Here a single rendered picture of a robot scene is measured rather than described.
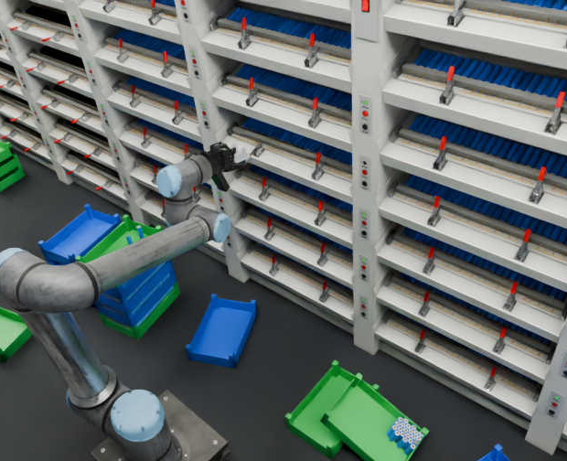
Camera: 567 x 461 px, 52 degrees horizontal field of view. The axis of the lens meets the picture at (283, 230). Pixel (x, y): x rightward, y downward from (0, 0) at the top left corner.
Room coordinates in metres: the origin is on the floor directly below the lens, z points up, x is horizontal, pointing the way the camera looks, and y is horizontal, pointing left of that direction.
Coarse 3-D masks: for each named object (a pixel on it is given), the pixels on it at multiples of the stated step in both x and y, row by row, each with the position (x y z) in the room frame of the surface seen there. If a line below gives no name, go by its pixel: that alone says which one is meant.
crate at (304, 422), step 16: (336, 368) 1.34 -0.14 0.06; (320, 384) 1.30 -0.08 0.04; (336, 384) 1.31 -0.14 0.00; (304, 400) 1.22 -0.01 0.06; (320, 400) 1.25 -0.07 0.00; (288, 416) 1.15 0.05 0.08; (304, 416) 1.19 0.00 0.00; (320, 416) 1.18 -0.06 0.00; (304, 432) 1.10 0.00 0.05; (320, 432) 1.12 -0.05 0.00; (320, 448) 1.05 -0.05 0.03; (336, 448) 1.03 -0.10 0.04
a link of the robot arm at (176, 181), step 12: (168, 168) 1.52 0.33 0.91; (180, 168) 1.53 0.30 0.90; (192, 168) 1.54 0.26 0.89; (156, 180) 1.52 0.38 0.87; (168, 180) 1.49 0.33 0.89; (180, 180) 1.49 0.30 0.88; (192, 180) 1.52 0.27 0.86; (168, 192) 1.48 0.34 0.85; (180, 192) 1.49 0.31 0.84; (192, 192) 1.53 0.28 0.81
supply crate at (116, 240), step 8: (128, 216) 1.98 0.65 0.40; (120, 224) 1.96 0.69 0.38; (128, 224) 1.97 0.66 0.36; (136, 224) 1.96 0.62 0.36; (112, 232) 1.92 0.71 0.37; (120, 232) 1.95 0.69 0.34; (128, 232) 1.96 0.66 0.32; (136, 232) 1.96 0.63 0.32; (144, 232) 1.94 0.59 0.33; (152, 232) 1.92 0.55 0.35; (104, 240) 1.87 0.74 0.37; (112, 240) 1.91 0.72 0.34; (120, 240) 1.92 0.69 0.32; (136, 240) 1.91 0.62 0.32; (96, 248) 1.83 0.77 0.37; (104, 248) 1.86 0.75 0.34; (112, 248) 1.87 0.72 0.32; (120, 248) 1.87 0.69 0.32; (80, 256) 1.75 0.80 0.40; (88, 256) 1.79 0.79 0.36; (96, 256) 1.82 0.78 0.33
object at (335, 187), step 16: (224, 128) 1.94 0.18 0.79; (240, 144) 1.88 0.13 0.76; (256, 160) 1.78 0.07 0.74; (272, 160) 1.75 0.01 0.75; (288, 160) 1.73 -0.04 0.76; (304, 160) 1.71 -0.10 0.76; (288, 176) 1.69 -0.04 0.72; (304, 176) 1.64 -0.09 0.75; (352, 176) 1.58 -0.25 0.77; (336, 192) 1.54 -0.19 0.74; (352, 192) 1.49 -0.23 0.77
